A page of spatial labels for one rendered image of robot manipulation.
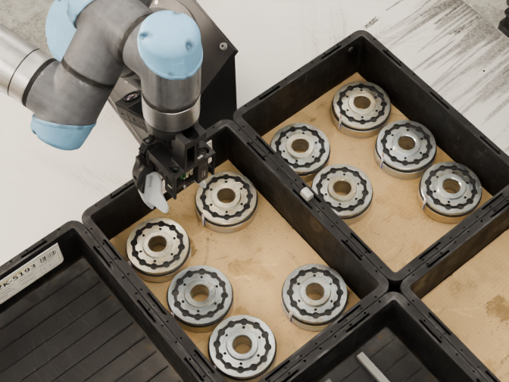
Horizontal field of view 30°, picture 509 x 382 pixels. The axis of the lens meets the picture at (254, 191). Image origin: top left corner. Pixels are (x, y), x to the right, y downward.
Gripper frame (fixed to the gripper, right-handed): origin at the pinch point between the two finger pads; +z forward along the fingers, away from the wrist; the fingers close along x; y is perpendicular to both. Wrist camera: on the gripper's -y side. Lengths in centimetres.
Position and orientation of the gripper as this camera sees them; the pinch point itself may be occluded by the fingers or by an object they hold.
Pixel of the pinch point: (164, 189)
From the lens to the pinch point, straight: 142.3
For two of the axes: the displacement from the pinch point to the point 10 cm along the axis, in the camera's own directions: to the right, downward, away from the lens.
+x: 7.6, -5.1, 4.1
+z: -0.6, 5.7, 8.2
